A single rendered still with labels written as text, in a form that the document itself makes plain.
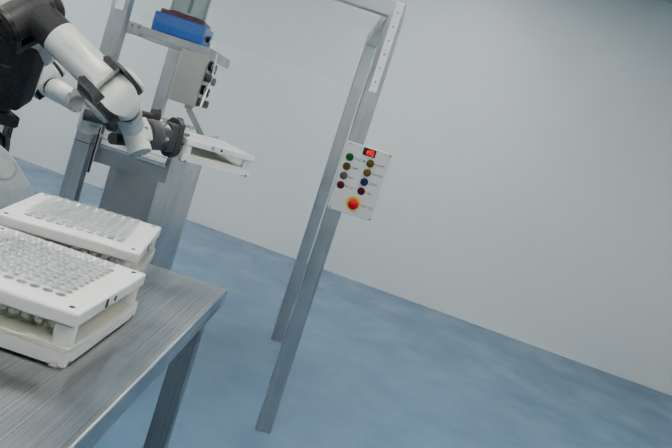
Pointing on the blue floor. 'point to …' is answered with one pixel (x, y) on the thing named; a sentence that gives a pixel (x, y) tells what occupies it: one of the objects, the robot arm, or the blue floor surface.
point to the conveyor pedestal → (153, 206)
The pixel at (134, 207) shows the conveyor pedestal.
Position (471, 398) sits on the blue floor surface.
